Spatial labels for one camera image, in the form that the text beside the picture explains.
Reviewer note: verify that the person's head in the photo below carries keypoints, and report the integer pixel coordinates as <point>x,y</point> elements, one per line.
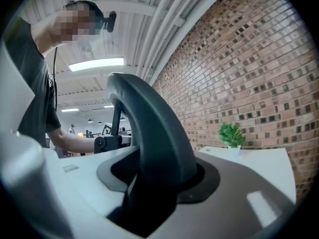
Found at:
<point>69,26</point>

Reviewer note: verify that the ceiling light panel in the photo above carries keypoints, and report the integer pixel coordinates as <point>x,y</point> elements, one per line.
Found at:
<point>96,63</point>

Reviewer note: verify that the black head-mounted camera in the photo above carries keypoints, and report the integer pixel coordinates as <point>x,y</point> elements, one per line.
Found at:
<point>111,21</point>

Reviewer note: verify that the green potted plant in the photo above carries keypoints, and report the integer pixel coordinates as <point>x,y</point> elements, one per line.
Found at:
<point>230,133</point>

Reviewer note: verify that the small white table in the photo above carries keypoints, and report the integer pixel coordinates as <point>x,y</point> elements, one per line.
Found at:
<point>264,165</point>

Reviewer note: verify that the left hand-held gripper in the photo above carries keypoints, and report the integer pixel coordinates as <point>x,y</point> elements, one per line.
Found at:
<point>107,129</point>

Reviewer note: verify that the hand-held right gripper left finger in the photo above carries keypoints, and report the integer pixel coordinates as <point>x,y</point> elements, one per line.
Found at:
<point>74,195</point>

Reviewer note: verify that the person's black clothing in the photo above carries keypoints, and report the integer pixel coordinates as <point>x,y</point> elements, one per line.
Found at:
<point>32,83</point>

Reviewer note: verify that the white ceiling pipes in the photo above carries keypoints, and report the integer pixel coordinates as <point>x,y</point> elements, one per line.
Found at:
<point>162,29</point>

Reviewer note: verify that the person's left forearm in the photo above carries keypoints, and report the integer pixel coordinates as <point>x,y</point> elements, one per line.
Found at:
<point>72,143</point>

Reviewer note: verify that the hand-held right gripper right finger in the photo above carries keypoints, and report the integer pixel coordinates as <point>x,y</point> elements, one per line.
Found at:
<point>224,213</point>

